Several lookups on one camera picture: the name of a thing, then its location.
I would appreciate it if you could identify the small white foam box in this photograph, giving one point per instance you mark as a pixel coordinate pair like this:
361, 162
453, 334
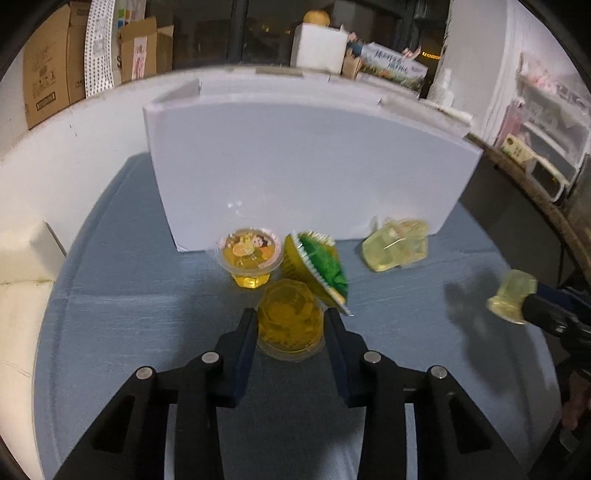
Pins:
318, 48

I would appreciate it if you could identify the jelly cup with cartoon lid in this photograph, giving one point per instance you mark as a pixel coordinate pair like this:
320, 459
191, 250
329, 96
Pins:
249, 244

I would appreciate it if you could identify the dark window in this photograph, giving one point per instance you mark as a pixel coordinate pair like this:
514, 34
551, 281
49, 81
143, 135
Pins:
272, 27

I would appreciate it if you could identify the cream leather sofa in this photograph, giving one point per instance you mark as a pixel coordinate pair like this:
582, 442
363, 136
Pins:
23, 323

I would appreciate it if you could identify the white storage rack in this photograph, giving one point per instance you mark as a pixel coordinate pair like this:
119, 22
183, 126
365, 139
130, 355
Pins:
545, 115

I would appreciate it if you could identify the yellow pomelo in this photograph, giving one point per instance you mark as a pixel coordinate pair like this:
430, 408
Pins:
316, 17

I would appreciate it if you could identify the large brown cardboard box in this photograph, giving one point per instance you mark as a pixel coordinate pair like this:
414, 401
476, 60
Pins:
46, 69

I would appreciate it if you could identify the person's right hand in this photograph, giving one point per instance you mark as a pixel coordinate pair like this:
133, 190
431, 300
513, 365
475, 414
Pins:
572, 401

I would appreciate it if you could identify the jelly cup with green lid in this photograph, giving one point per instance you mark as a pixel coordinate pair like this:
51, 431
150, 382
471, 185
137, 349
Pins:
323, 267

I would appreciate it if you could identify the white patterned paper bag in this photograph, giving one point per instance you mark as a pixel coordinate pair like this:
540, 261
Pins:
99, 46

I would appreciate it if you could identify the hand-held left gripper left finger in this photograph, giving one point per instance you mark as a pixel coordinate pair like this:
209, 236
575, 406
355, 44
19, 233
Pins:
242, 364

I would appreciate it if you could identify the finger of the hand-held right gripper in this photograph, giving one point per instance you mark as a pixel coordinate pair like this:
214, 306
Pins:
549, 316
563, 295

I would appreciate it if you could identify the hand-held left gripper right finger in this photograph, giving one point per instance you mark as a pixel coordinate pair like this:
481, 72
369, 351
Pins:
339, 364

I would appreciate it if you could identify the small open cardboard box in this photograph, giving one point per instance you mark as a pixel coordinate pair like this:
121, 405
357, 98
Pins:
143, 55

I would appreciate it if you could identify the printed flat carton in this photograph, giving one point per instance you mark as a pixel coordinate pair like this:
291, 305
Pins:
392, 64

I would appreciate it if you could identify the large white foam box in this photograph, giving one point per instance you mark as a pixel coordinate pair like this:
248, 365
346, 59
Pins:
300, 175

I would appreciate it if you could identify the pale yellow jelly cup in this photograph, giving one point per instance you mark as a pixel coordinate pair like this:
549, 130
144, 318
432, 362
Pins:
512, 295
381, 251
413, 237

